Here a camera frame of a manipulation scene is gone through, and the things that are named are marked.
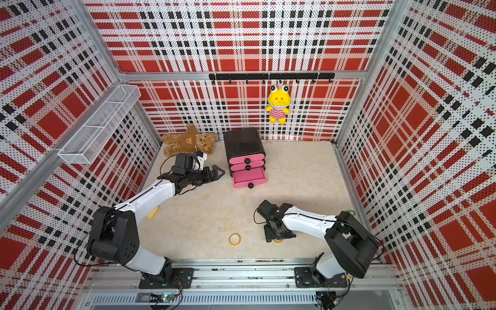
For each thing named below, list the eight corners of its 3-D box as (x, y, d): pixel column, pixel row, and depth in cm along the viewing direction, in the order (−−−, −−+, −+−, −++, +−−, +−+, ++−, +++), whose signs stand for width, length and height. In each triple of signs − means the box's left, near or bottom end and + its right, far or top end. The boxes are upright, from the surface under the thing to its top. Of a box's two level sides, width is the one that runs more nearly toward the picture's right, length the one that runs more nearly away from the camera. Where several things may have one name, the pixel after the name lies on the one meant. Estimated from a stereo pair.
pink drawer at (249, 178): (234, 191, 100) (233, 186, 97) (232, 177, 106) (231, 172, 103) (267, 184, 103) (267, 180, 99) (263, 171, 109) (263, 166, 105)
